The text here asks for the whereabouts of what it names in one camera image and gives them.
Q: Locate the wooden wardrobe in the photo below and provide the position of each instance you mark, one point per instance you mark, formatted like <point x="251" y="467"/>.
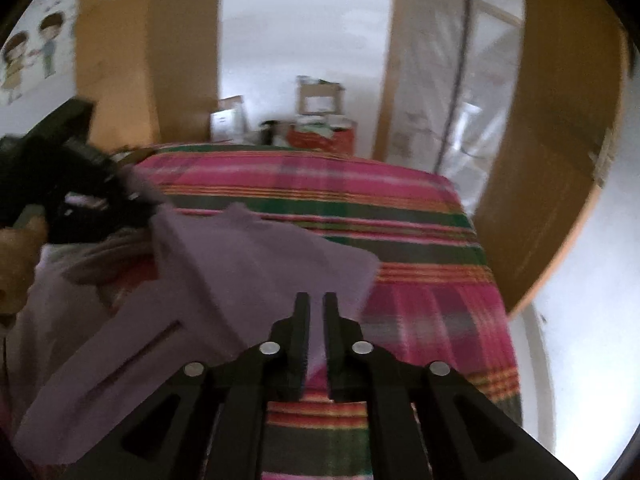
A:
<point x="150" y="50"/>

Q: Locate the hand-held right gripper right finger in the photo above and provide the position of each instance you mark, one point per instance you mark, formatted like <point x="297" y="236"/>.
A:
<point x="332" y="345"/>

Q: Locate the brown cardboard box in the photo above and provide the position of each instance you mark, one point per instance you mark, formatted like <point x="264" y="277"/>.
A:
<point x="320" y="97"/>

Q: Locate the wooden door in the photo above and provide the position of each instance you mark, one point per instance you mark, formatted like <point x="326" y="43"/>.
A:
<point x="560" y="135"/>

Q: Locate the purple fleece cloth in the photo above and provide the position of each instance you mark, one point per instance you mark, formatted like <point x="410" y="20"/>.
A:
<point x="225" y="280"/>

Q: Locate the black pole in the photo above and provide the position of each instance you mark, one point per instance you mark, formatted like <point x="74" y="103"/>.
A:
<point x="462" y="35"/>

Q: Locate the plaid bed sheet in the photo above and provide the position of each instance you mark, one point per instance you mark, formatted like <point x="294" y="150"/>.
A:
<point x="375" y="200"/>

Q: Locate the plastic covered glass door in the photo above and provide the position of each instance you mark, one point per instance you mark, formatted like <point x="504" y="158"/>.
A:
<point x="425" y="75"/>

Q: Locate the pile of light packets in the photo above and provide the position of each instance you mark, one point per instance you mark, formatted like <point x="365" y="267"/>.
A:
<point x="320" y="122"/>

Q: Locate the small black object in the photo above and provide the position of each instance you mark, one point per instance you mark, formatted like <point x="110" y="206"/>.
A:
<point x="270" y="132"/>

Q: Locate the white cardboard box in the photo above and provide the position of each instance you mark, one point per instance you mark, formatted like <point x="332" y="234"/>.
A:
<point x="227" y="120"/>

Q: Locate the person's left hand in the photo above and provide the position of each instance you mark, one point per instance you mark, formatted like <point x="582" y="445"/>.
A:
<point x="17" y="265"/>

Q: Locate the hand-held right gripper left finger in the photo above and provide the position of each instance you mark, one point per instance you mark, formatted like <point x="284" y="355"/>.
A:
<point x="297" y="345"/>

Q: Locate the cartoon children wall sticker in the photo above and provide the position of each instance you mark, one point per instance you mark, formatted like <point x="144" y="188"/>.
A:
<point x="20" y="60"/>

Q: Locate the red storage bag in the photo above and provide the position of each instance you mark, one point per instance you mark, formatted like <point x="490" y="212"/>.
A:
<point x="325" y="142"/>

